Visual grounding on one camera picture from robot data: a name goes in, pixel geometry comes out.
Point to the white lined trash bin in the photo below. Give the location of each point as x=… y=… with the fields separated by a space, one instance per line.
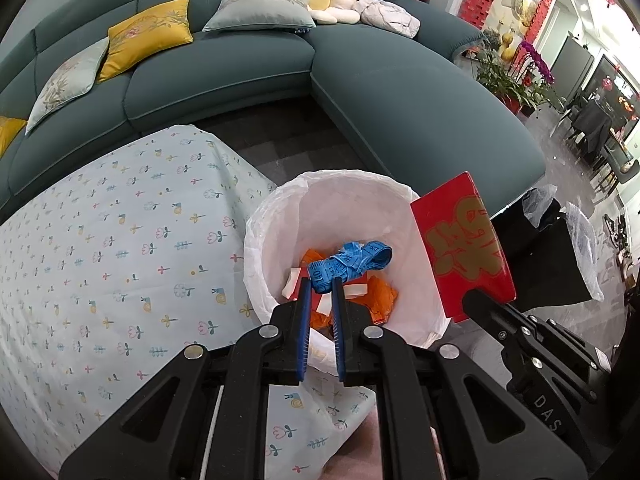
x=326 y=209

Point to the yellow cushion centre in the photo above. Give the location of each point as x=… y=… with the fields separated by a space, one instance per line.
x=159 y=28

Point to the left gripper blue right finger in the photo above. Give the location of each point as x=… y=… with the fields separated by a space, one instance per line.
x=338 y=302

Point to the yellow cushion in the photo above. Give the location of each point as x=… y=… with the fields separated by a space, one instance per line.
x=159 y=28
x=9 y=129

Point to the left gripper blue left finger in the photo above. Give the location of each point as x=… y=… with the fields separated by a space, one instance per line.
x=303 y=315

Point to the light blue embroidered cushion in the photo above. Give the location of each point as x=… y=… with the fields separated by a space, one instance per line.
x=71 y=80

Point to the teal sectional sofa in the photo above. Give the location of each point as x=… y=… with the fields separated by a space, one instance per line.
x=404 y=105

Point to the potted orchid plant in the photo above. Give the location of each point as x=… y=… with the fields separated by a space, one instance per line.
x=515 y=74

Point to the white folded blanket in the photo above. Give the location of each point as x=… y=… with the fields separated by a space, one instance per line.
x=388 y=16

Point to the red gold gift envelope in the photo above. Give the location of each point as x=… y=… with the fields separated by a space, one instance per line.
x=462 y=245

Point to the orange plastic bag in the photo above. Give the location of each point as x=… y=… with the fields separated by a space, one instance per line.
x=370 y=291

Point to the yellow cushion left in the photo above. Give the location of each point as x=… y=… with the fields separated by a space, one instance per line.
x=9 y=129

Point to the floral light blue tablecloth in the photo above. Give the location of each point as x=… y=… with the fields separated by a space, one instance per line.
x=112 y=271

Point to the blue measuring tape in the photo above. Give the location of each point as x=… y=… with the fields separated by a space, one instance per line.
x=352 y=261

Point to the black bag with plastic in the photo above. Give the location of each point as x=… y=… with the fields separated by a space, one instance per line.
x=551 y=250

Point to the grey green cushion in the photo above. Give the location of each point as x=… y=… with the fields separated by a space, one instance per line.
x=260 y=15

